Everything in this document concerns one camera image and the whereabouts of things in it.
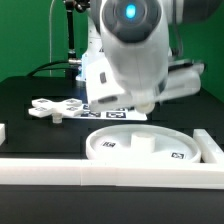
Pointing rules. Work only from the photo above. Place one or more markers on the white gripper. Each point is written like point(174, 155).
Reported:
point(104, 93)

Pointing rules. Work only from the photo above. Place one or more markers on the white round table top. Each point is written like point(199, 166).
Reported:
point(141, 143)

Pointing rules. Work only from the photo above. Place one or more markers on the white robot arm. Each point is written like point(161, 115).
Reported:
point(129, 62)

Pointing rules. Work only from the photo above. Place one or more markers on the white marker sheet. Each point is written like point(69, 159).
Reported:
point(129, 114)

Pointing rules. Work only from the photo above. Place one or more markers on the white cross-shaped table base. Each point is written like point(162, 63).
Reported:
point(58, 110)

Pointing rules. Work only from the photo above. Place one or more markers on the white left fence block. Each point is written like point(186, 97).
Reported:
point(2, 133)

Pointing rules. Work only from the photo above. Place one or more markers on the white right fence rail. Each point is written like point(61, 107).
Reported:
point(210, 150)

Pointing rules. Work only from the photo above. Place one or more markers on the white fence rail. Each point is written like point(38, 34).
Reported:
point(210, 150)
point(93, 173)

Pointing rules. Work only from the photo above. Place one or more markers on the white front fence rail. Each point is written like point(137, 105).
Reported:
point(93, 173)

